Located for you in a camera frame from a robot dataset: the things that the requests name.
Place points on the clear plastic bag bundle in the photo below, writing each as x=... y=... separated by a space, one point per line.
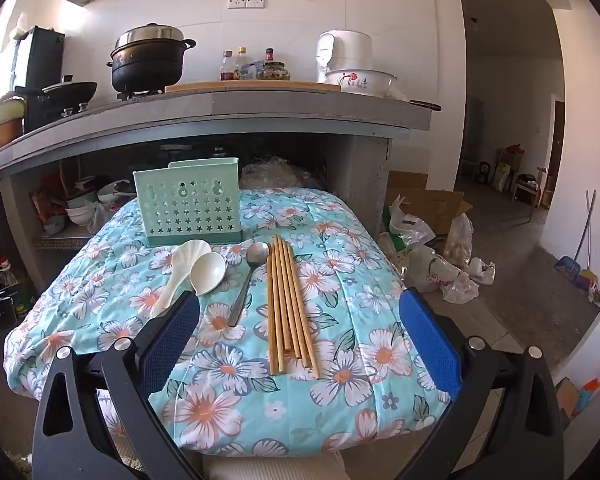
x=275 y=172

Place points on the colourful plastic item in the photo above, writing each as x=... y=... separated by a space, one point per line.
x=594 y=287

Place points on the black stock pot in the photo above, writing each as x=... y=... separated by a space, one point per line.
x=147 y=67

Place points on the orange pot pale lid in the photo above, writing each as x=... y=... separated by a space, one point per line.
x=6 y=122

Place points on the blue floral blanket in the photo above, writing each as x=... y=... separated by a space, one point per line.
x=330 y=260

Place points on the grey concrete counter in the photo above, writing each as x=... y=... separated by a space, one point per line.
x=305 y=106

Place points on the bundle of wooden chopsticks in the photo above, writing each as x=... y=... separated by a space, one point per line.
x=280 y=310

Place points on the cooking oil bottle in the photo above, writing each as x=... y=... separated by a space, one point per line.
x=5 y=272

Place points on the white wall outlet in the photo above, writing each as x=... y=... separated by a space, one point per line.
x=255 y=1
x=236 y=1

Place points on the green perforated utensil holder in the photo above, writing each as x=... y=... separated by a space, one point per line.
x=185 y=210

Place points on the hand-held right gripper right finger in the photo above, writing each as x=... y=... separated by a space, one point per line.
x=430 y=340

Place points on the black tall appliance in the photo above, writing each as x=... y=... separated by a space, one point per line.
x=40 y=55

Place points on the glass pickle jar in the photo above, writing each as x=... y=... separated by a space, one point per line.
x=273 y=72

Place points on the gas stove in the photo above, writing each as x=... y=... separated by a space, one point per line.
x=55 y=109

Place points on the pile of white plastic bags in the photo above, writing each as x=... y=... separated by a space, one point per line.
x=430 y=260

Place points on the steel pot lid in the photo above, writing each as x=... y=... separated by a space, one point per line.
x=147 y=35

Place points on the wooden stool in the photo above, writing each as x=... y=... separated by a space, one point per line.
x=527 y=187

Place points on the wok lid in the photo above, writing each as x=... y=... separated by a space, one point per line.
x=60 y=84

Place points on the orange white plastic toy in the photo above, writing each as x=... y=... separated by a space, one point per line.
x=592 y=390

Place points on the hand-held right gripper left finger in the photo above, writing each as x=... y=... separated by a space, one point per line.
x=172 y=345

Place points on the cardboard box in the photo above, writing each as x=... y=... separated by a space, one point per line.
x=430 y=200

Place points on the white air fryer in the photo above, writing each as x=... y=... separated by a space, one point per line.
x=345 y=50

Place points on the wooden cutting board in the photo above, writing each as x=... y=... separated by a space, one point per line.
x=230 y=87

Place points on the black wok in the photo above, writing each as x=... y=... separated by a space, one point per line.
x=72 y=92

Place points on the white shell-shaped spoon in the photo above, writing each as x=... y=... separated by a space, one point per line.
x=180 y=270

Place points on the metal spoon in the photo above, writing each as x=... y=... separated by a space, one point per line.
x=256 y=255

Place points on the red orange packaging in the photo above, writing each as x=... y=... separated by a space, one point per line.
x=45 y=200

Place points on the yellow cap bottle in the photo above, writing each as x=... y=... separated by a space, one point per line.
x=241 y=62

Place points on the floral enamel basin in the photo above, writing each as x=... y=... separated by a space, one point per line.
x=360 y=81

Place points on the blue white packet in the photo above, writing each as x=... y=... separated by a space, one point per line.
x=251 y=70

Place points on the pile of bowls and plates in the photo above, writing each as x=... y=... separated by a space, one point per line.
x=100 y=200

